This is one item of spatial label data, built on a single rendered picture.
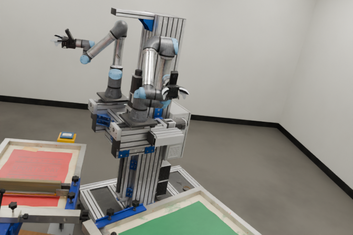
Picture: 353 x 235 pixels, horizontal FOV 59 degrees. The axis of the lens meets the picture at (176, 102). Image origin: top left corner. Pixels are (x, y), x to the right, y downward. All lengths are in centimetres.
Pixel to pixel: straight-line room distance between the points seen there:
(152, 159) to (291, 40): 406
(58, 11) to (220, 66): 289
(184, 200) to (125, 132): 65
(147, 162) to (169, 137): 53
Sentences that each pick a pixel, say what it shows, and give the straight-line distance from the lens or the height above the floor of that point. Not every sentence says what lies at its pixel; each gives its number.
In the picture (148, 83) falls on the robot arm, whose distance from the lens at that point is 204.
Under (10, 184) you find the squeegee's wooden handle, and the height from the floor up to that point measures 103.
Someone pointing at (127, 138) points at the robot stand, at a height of 113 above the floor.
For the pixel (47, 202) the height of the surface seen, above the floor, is 96.
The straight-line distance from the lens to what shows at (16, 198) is 207.
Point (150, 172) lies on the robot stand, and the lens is 292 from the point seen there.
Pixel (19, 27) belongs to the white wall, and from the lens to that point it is 558.
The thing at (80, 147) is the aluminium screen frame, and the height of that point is 98.
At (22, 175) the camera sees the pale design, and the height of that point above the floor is 96.
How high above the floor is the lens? 221
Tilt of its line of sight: 19 degrees down
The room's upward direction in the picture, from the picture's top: 10 degrees clockwise
